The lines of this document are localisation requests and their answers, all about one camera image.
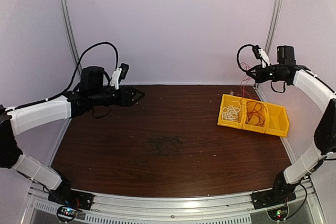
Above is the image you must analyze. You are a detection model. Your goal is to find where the left controller board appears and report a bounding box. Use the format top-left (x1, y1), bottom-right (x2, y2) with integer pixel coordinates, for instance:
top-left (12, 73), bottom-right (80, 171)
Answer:
top-left (56, 206), bottom-right (78, 222)

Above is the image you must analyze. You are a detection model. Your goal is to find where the black left camera cable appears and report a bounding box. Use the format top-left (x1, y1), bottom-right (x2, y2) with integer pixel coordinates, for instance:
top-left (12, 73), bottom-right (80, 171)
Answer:
top-left (62, 41), bottom-right (119, 96)

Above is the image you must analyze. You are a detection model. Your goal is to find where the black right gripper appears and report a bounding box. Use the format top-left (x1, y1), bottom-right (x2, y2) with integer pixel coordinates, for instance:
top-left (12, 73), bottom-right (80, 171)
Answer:
top-left (246, 63), bottom-right (286, 83)

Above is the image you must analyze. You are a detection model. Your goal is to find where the white cable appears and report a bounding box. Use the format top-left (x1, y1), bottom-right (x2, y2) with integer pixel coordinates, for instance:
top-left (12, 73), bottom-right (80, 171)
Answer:
top-left (221, 100), bottom-right (242, 123)

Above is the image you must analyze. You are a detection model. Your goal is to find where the green cable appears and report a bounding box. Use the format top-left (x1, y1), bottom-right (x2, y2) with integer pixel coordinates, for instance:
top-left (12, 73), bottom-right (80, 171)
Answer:
top-left (135, 131), bottom-right (184, 182)

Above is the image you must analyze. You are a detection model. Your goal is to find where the yellow bin right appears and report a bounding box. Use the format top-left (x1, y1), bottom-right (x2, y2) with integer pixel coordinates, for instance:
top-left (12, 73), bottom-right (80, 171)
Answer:
top-left (265, 103), bottom-right (289, 137)

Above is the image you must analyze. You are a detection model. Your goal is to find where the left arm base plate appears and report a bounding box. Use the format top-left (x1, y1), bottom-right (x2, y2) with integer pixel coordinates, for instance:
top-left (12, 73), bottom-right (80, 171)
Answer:
top-left (48, 186), bottom-right (93, 210)

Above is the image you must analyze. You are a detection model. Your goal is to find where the right controller board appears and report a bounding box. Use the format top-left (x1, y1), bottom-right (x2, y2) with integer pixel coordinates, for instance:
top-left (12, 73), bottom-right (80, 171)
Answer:
top-left (267, 206), bottom-right (289, 221)

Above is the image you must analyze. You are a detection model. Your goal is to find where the black camera cable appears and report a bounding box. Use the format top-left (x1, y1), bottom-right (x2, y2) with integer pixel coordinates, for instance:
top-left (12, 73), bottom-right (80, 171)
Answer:
top-left (236, 44), bottom-right (257, 71)
top-left (62, 41), bottom-right (119, 96)

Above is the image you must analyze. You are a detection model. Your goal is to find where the aluminium frame post right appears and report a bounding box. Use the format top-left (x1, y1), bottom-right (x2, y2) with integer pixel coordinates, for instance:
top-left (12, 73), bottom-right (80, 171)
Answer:
top-left (253, 0), bottom-right (287, 90)

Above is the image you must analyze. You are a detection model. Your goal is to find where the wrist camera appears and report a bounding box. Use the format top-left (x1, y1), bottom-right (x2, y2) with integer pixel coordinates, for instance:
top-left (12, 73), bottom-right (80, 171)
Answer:
top-left (109, 63), bottom-right (129, 90)
top-left (252, 45), bottom-right (271, 68)

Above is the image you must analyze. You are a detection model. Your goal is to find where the yellow bin middle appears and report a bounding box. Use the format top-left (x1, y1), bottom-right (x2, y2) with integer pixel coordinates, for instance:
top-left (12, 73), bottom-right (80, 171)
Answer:
top-left (242, 98), bottom-right (268, 133)

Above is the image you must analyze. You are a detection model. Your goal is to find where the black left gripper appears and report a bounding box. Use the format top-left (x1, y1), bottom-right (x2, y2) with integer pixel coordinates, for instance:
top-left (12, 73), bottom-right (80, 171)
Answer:
top-left (90, 85), bottom-right (145, 107)

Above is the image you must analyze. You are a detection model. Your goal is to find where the black right camera cable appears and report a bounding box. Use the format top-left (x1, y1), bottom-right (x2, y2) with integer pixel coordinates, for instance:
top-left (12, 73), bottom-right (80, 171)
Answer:
top-left (236, 44), bottom-right (257, 71)

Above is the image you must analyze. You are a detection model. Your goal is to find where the aluminium frame post left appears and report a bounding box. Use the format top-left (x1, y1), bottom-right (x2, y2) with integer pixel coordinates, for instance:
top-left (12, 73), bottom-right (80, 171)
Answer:
top-left (59, 0), bottom-right (79, 66)

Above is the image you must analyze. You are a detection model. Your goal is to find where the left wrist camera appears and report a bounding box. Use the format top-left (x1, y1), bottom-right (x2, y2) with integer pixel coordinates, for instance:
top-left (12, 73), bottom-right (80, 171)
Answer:
top-left (109, 63), bottom-right (129, 90)

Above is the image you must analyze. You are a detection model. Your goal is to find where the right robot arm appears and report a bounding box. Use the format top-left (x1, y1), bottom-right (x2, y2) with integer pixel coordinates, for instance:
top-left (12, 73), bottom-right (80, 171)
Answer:
top-left (245, 44), bottom-right (335, 204)

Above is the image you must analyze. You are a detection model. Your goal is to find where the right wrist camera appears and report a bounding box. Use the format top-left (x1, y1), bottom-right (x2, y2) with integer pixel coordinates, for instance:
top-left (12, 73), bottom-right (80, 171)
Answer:
top-left (252, 45), bottom-right (271, 68)

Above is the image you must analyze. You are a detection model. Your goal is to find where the yellow bin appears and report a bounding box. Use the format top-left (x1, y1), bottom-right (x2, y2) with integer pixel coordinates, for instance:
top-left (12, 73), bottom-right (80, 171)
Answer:
top-left (217, 94), bottom-right (244, 129)
top-left (242, 98), bottom-right (268, 133)
top-left (265, 103), bottom-right (289, 137)

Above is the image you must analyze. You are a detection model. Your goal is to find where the controller board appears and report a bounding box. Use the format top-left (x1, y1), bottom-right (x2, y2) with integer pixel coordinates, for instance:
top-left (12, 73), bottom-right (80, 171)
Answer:
top-left (267, 206), bottom-right (289, 221)
top-left (56, 206), bottom-right (78, 222)

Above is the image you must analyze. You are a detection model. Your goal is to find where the aluminium front rail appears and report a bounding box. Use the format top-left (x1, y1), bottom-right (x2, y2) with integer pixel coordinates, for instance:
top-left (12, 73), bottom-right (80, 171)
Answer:
top-left (23, 178), bottom-right (325, 224)

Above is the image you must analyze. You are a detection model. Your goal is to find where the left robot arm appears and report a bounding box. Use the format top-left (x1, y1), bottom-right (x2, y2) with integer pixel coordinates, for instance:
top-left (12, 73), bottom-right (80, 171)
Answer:
top-left (1, 63), bottom-right (145, 205)

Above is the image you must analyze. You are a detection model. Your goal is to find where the aluminium frame post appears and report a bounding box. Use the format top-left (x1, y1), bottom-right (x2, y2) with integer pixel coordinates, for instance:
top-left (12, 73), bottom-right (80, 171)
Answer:
top-left (59, 0), bottom-right (79, 66)
top-left (253, 0), bottom-right (287, 90)

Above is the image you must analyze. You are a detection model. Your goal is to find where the yellow bin left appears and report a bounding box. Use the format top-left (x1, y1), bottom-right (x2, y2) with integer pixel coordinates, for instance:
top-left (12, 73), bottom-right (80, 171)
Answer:
top-left (217, 94), bottom-right (244, 129)

